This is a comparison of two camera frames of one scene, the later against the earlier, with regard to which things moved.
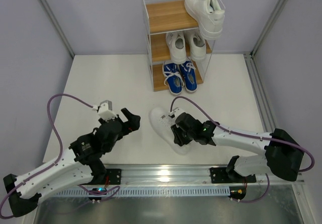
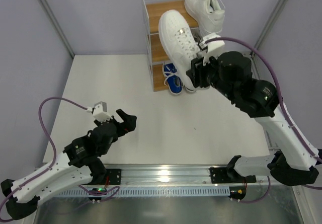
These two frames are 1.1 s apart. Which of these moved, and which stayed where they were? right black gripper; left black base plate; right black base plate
Moved: right black gripper
Stayed: right black base plate; left black base plate
